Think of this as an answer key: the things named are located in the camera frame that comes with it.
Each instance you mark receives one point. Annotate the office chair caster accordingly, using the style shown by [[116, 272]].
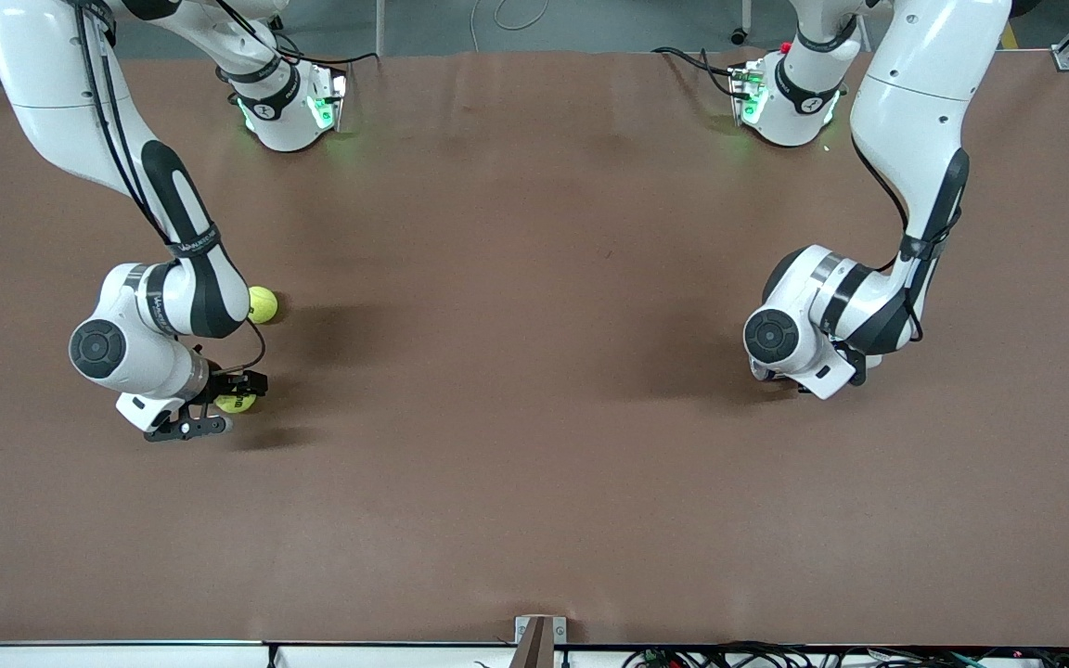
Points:
[[739, 37]]

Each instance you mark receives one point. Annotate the yellow Wilson tennis ball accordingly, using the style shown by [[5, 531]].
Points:
[[238, 404], [265, 306]]

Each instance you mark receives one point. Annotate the brown table cover sheet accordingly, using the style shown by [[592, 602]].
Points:
[[534, 464]]

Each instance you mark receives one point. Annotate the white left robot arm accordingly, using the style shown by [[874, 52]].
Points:
[[910, 93]]

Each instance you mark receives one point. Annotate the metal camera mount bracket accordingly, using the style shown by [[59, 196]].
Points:
[[539, 640]]

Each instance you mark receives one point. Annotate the white table edge rail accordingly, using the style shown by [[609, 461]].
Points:
[[80, 657]]

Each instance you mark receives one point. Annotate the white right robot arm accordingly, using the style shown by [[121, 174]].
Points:
[[126, 357]]

